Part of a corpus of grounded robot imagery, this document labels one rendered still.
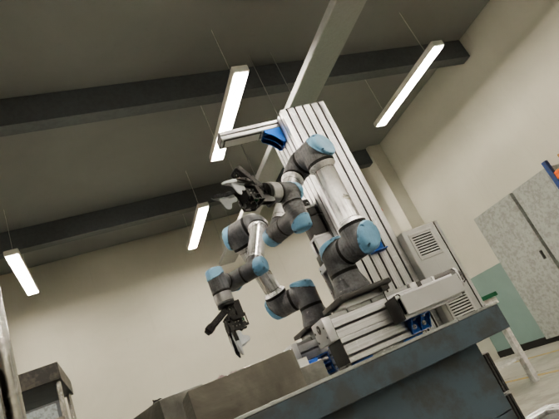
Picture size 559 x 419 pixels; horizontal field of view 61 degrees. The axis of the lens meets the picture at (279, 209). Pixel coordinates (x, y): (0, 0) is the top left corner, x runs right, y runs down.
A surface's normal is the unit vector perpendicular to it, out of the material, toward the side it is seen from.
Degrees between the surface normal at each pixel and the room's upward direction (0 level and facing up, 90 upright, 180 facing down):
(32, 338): 90
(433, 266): 90
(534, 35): 90
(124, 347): 90
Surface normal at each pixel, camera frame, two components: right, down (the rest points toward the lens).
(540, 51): -0.88, 0.24
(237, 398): 0.23, -0.45
